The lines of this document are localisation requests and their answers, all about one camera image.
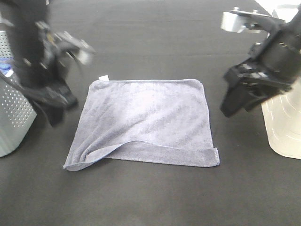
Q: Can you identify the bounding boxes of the blue cloth in basket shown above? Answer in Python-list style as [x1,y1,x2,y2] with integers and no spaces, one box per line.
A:
[0,58,13,74]

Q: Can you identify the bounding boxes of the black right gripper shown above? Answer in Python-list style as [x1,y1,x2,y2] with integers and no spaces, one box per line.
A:
[220,60,293,117]

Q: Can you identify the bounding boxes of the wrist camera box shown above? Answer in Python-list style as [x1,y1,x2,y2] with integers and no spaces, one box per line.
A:
[221,8,286,33]
[55,31,95,65]

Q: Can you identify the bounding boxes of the cream plastic basket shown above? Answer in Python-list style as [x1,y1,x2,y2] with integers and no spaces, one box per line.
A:
[261,4,301,160]

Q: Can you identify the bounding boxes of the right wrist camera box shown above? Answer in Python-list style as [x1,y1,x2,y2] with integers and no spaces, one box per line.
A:
[221,8,286,33]

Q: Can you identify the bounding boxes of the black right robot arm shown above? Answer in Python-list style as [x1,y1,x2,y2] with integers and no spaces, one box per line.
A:
[220,8,301,117]

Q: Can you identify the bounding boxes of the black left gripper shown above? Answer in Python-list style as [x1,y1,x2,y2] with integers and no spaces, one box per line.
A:
[21,80,78,127]

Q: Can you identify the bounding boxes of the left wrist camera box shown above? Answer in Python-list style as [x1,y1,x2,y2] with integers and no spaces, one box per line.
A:
[55,31,95,65]

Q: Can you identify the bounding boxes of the grey perforated laundry basket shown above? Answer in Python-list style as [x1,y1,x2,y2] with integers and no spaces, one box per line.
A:
[0,30,36,157]

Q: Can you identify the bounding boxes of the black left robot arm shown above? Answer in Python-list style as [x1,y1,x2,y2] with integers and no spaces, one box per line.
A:
[0,0,78,126]

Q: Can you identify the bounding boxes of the grey-blue towel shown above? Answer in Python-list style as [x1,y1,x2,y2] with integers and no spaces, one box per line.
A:
[63,79,220,171]

